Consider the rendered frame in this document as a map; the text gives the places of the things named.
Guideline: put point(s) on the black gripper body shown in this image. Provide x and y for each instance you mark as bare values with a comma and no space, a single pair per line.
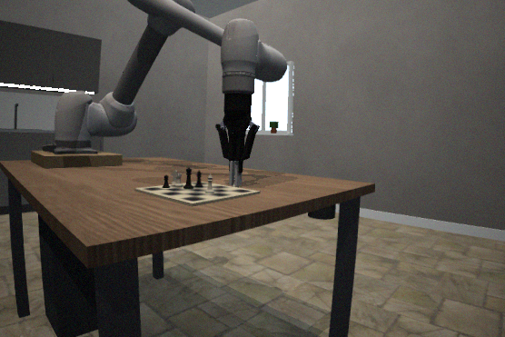
238,107

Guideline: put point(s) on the black and cream chessboard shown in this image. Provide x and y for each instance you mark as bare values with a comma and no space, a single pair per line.
196,196

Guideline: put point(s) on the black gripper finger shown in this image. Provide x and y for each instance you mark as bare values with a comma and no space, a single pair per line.
228,148
243,151

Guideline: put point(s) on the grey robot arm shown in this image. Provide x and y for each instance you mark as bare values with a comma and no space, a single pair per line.
244,58

